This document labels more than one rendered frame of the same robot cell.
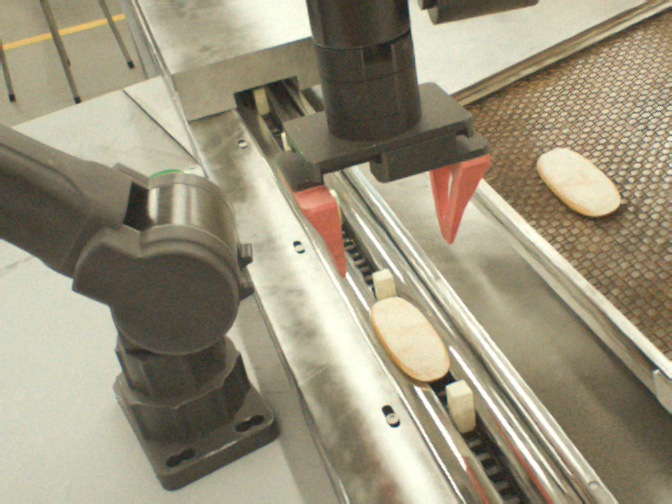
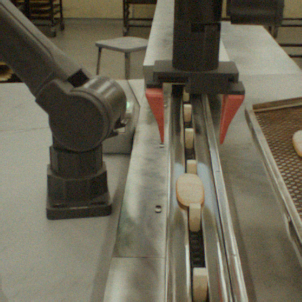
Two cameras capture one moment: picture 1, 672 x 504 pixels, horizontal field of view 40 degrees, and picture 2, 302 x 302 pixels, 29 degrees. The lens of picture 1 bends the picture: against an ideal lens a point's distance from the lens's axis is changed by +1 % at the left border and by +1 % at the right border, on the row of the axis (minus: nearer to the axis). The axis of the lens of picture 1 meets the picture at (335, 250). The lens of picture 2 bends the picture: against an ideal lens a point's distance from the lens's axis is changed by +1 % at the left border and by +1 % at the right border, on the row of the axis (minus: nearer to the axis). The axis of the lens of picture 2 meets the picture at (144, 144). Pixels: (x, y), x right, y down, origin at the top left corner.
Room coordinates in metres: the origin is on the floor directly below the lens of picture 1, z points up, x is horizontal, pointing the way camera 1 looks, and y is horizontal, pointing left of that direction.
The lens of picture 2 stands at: (-0.19, -0.14, 1.18)
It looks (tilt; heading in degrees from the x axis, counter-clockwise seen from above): 20 degrees down; 14
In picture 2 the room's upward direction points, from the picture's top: straight up
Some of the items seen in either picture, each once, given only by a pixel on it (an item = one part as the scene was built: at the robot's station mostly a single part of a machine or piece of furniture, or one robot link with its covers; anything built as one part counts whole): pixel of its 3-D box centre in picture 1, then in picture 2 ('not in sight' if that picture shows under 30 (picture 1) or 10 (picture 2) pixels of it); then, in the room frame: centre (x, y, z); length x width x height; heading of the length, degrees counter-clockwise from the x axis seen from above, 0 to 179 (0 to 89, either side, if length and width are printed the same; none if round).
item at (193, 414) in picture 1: (181, 373); (76, 172); (0.51, 0.12, 0.86); 0.12 x 0.09 x 0.08; 22
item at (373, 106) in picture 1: (370, 91); (196, 51); (0.51, -0.04, 1.04); 0.10 x 0.07 x 0.07; 101
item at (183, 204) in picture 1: (182, 272); (91, 120); (0.52, 0.10, 0.94); 0.09 x 0.05 x 0.10; 90
